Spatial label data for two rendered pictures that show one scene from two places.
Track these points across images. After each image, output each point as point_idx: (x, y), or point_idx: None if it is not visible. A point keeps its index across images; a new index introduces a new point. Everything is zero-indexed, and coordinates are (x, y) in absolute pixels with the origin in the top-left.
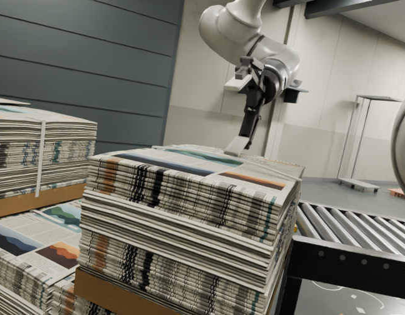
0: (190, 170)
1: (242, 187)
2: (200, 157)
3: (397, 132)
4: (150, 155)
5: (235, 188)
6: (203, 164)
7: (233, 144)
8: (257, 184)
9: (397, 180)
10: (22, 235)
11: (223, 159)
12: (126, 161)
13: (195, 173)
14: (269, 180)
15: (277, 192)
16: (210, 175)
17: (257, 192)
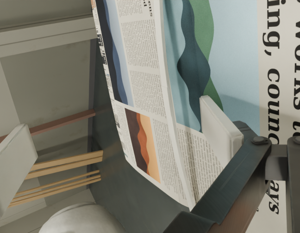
0: (115, 81)
1: (120, 132)
2: (178, 48)
3: (69, 209)
4: (117, 2)
5: (117, 127)
6: (145, 78)
7: (211, 123)
8: (133, 146)
9: (91, 204)
10: None
11: (214, 93)
12: (94, 16)
13: (114, 89)
14: (158, 166)
15: (132, 161)
16: (119, 103)
17: (123, 144)
